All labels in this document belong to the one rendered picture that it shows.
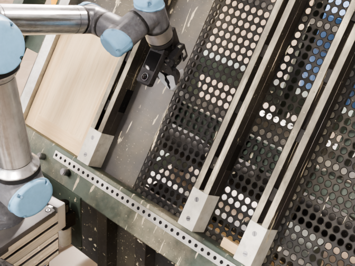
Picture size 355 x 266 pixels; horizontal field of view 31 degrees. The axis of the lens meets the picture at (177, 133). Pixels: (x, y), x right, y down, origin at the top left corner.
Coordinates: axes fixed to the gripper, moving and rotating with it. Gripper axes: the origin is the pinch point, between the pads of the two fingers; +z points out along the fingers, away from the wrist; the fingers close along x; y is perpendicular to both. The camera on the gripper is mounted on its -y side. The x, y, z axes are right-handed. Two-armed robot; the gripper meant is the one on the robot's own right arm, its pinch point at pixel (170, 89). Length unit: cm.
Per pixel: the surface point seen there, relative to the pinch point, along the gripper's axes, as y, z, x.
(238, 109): 7.7, 10.1, -17.3
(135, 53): 15.9, 11.7, 28.1
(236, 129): 2.3, 12.4, -19.4
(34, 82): 1, 32, 74
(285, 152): -0.1, 11.1, -36.9
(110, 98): 2.0, 23.0, 33.0
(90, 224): -21, 92, 53
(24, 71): 92, 196, 247
